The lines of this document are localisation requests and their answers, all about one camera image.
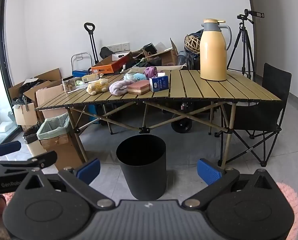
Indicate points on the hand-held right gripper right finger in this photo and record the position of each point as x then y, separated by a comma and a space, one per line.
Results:
209, 171

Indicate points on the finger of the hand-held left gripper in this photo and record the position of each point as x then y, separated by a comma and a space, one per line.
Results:
43, 158
10, 147

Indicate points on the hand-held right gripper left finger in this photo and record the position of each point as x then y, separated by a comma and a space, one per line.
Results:
88, 171

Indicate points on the black round waste bin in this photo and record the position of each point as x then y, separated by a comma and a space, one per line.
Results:
141, 170

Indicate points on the yellow and white plush toy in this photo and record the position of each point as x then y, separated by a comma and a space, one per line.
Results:
97, 86

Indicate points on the lavender knot plush cushion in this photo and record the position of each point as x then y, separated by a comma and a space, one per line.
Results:
118, 88

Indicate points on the pink rectangular box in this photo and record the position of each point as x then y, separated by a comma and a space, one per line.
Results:
139, 88

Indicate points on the blue and white tissue box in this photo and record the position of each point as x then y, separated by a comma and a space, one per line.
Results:
160, 83

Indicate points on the pale shiny wrapper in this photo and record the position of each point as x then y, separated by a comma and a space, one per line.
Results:
129, 77

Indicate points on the light blue plush toy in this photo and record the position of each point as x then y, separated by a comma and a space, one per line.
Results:
141, 76

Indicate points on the cardboard box with green liner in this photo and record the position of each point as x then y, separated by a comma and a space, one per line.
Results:
61, 150

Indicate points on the white foam block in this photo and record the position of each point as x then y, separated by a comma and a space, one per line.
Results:
4, 127

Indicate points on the black lined waste basket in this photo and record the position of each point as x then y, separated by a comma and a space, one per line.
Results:
31, 135

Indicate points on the cardboard box with corrugated flap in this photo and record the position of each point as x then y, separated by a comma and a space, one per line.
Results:
48, 96

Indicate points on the clear jar of brown snacks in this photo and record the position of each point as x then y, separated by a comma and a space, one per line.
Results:
68, 83

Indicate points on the printed paper sheet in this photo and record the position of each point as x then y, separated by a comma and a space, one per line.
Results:
80, 88

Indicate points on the large open cardboard box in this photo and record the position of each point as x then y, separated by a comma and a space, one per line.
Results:
48, 76

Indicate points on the tan slatted folding table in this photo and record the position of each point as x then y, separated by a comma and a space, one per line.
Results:
201, 87

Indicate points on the small green bottle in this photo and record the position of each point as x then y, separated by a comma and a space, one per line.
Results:
78, 82

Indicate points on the pale yellow carton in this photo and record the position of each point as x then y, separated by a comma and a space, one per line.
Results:
91, 78

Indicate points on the black folding chair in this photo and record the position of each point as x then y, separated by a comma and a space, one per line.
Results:
274, 92

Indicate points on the orange cardboard tray box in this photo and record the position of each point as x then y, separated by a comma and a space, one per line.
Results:
108, 66

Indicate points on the yellow thermos jug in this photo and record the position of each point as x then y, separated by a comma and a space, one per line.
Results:
212, 55

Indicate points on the grey blue water bottle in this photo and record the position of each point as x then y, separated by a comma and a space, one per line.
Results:
182, 57

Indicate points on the black cloth bag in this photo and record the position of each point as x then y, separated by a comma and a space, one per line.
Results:
106, 52

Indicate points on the small brown cardboard box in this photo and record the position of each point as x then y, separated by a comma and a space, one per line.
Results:
167, 55

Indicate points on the rattan ball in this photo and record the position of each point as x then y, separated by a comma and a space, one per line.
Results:
192, 45

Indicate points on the black sliding door frame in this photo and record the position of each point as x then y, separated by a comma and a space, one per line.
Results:
1, 55

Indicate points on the white wall socket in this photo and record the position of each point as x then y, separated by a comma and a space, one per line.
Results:
78, 58
110, 47
126, 46
117, 46

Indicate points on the silver tube frame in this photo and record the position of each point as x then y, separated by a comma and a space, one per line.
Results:
81, 53

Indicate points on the black camera tripod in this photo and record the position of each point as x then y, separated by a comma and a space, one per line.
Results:
244, 42

